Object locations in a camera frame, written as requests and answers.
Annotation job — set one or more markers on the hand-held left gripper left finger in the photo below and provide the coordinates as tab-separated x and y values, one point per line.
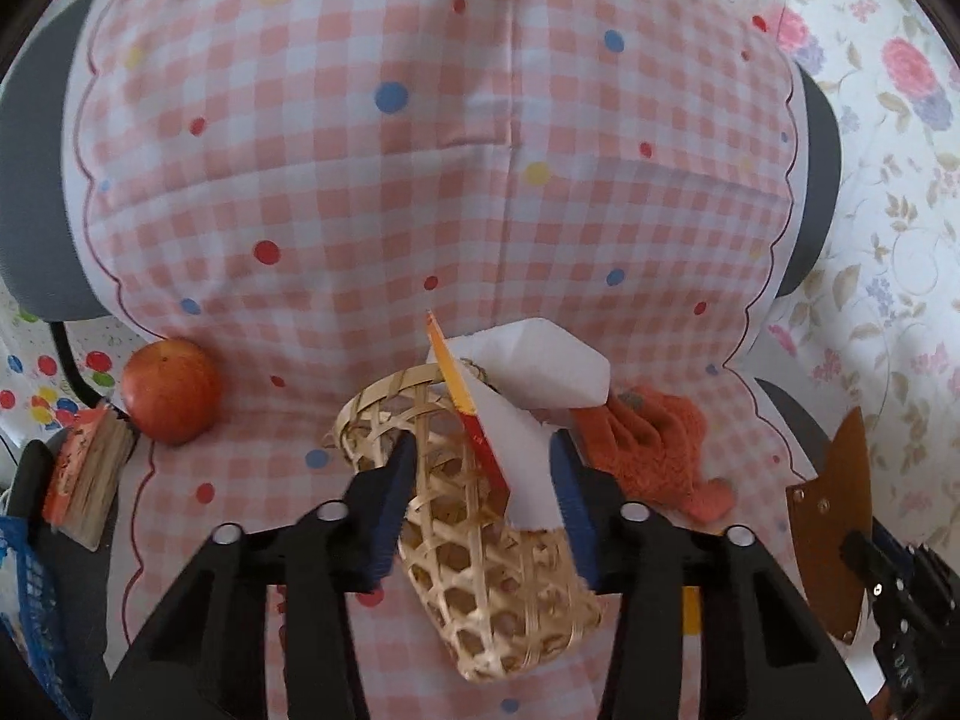
390	517

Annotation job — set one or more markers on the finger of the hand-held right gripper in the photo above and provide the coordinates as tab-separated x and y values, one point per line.
870	566

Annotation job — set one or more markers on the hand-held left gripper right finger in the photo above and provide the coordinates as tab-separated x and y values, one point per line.
574	525

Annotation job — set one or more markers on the woven bamboo basket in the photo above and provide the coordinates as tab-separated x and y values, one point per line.
480	600

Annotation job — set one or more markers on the white paper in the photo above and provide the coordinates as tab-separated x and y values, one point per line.
540	367

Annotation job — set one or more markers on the red yellow wrapper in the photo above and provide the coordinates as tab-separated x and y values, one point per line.
450	367

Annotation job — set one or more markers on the orange knitted glove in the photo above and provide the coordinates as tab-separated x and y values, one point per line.
652	442

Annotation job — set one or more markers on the red apple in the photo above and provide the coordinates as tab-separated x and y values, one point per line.
171	390

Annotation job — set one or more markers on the orange cover notepad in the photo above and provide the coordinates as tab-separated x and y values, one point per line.
90	472

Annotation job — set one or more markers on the pink checked cloth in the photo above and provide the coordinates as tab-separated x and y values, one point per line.
375	202

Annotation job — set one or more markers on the floral print sheet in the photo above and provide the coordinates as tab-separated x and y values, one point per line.
900	240

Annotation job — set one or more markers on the blue plastic basket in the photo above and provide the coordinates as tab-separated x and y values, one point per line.
30	615

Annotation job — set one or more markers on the grey office chair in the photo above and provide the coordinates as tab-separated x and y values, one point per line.
37	202

